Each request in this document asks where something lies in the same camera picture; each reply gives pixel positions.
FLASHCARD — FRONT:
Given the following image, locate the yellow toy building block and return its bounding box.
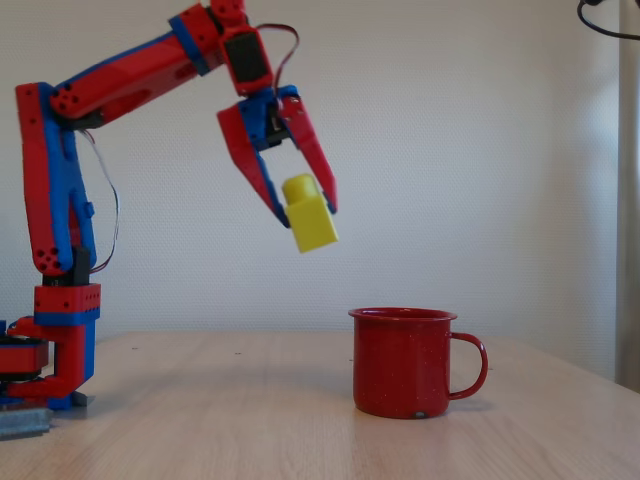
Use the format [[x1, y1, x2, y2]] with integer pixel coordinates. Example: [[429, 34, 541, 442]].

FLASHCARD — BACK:
[[281, 173, 340, 254]]

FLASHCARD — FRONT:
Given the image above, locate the red enamel mug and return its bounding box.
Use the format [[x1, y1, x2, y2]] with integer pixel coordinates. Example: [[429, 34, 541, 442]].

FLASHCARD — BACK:
[[348, 307, 489, 420]]

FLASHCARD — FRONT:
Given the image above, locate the beige curtain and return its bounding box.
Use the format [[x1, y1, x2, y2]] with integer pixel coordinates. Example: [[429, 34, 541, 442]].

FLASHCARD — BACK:
[[614, 0, 640, 394]]

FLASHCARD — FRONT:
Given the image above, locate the grey metal table clamp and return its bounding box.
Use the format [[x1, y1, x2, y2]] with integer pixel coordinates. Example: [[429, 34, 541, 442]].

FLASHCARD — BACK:
[[0, 406, 54, 442]]

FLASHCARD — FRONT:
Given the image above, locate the red white servo cable loop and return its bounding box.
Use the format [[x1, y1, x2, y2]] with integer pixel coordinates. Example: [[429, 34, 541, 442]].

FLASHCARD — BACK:
[[254, 23, 301, 109]]

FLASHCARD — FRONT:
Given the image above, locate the thin arm wire bundle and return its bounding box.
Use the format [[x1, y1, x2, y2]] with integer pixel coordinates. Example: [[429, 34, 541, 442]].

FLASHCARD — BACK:
[[79, 128, 122, 274]]

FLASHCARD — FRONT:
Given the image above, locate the black hanging cable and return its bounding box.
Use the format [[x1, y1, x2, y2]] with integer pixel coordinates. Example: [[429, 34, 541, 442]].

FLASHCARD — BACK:
[[577, 0, 640, 41]]

